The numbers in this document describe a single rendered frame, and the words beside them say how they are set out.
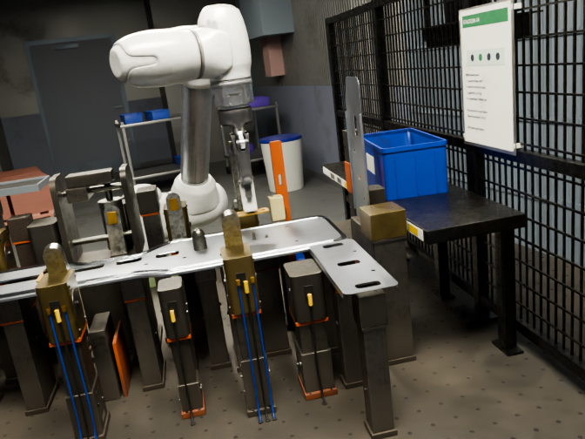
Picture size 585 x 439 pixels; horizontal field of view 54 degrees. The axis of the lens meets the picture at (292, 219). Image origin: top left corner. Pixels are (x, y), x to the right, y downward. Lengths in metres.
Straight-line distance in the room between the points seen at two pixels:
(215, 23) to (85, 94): 8.55
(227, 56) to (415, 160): 0.52
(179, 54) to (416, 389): 0.84
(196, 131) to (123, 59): 0.80
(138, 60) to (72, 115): 8.60
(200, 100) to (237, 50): 0.66
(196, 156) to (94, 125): 7.81
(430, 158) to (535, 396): 0.58
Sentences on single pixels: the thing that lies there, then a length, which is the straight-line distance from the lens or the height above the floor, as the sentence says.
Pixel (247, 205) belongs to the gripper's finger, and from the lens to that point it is 1.30.
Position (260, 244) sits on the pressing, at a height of 1.00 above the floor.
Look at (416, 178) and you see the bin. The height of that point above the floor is 1.08.
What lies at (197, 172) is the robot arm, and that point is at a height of 1.06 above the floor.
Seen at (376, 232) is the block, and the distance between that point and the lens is 1.22.
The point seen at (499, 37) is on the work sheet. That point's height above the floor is 1.38.
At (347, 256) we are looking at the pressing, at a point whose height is 1.00.
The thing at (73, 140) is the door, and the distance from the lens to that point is 9.79.
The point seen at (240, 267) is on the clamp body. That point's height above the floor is 1.02.
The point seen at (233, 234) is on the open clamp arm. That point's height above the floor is 1.07.
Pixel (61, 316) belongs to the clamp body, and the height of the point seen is 0.98.
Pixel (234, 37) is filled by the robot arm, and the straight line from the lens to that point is 1.24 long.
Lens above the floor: 1.39
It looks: 15 degrees down
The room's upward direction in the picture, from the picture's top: 7 degrees counter-clockwise
